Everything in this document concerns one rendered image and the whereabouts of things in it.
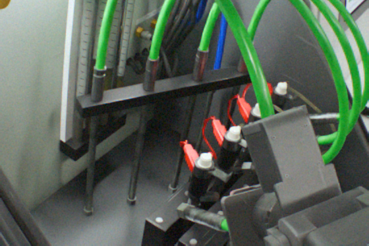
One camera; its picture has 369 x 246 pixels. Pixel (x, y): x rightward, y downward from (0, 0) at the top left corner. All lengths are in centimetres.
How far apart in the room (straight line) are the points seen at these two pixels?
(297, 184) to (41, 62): 56
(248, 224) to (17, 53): 45
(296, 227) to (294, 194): 6
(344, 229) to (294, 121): 12
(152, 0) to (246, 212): 61
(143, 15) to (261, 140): 66
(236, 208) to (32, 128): 50
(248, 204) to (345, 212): 18
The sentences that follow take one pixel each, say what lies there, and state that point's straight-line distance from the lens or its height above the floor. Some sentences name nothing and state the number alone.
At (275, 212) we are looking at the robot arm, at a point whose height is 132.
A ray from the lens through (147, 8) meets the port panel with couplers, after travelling 112.
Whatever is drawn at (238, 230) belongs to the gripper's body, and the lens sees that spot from 59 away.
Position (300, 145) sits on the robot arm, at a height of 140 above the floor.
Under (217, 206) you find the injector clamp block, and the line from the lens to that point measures 99.
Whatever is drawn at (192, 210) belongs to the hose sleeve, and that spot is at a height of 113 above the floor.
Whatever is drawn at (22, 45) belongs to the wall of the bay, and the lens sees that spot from 89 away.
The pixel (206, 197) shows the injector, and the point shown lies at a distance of 90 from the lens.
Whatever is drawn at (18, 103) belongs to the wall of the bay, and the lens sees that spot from 94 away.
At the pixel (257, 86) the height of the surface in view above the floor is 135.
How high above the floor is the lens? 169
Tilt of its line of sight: 38 degrees down
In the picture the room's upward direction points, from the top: 12 degrees clockwise
